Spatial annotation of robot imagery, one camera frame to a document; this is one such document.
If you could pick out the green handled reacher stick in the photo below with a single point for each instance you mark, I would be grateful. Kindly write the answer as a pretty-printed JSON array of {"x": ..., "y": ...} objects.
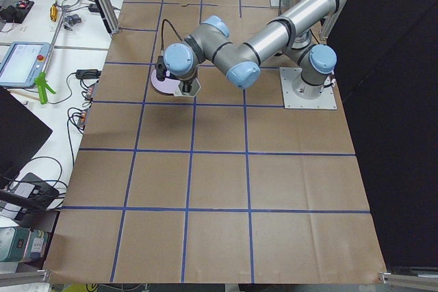
[{"x": 40, "y": 81}]

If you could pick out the lilac plate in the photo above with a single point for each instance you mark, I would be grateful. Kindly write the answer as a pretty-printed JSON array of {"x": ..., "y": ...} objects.
[{"x": 167, "y": 86}]

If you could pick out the black power adapter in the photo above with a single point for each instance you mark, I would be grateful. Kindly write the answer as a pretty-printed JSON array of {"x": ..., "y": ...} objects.
[{"x": 82, "y": 74}]

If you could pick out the brown paper table cover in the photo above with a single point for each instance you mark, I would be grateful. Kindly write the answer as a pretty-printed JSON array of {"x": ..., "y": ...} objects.
[{"x": 227, "y": 187}]

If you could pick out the black electronics box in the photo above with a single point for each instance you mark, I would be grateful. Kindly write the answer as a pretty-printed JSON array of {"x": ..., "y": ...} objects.
[{"x": 16, "y": 13}]

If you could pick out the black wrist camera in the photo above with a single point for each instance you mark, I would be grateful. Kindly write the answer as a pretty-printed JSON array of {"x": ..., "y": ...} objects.
[{"x": 161, "y": 69}]

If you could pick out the blue teach pendant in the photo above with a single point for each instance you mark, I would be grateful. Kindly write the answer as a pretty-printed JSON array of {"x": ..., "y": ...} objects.
[{"x": 23, "y": 63}]

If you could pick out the green tin box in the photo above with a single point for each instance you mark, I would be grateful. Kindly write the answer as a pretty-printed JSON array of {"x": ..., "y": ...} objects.
[{"x": 22, "y": 245}]

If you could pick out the wooden chopstick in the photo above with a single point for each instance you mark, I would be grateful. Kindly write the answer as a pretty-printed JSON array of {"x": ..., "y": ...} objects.
[{"x": 33, "y": 97}]

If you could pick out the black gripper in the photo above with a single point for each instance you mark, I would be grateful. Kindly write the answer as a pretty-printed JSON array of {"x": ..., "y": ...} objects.
[{"x": 185, "y": 81}]

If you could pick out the black monitor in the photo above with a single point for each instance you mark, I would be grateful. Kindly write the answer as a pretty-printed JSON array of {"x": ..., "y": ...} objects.
[{"x": 22, "y": 136}]

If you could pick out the white faceted cup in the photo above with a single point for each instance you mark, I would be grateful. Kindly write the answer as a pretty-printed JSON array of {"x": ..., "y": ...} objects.
[{"x": 196, "y": 87}]

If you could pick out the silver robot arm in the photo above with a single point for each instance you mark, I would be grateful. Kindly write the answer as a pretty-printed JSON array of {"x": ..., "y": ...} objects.
[
  {"x": 240, "y": 63},
  {"x": 317, "y": 62}
]

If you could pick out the yellow tool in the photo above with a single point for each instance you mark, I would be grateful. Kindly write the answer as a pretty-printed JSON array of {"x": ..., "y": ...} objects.
[{"x": 53, "y": 13}]

